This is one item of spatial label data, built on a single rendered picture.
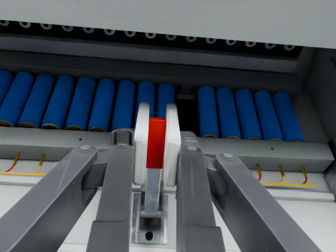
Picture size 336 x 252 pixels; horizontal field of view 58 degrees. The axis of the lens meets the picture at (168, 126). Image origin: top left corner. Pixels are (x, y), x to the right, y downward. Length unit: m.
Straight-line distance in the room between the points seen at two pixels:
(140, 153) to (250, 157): 0.13
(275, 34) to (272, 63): 0.18
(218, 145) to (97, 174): 0.13
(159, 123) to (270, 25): 0.09
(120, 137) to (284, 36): 0.10
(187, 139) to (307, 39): 0.09
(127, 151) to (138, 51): 0.18
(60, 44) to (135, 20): 0.19
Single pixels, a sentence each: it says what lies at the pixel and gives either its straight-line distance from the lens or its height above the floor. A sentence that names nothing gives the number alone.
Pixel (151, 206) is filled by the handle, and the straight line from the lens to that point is 0.23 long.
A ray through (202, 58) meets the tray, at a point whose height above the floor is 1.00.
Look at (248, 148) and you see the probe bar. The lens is 0.27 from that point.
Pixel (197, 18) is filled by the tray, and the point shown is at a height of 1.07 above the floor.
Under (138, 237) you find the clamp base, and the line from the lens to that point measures 0.23.
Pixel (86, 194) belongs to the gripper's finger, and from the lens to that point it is 0.16.
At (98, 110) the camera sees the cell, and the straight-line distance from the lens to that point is 0.29.
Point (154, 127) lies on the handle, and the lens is 0.20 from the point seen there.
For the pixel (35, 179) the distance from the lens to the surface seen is 0.27.
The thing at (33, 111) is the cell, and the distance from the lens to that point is 0.30.
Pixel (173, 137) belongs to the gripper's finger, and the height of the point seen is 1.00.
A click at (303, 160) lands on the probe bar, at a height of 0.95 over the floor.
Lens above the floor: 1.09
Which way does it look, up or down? 30 degrees down
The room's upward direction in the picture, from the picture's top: 6 degrees clockwise
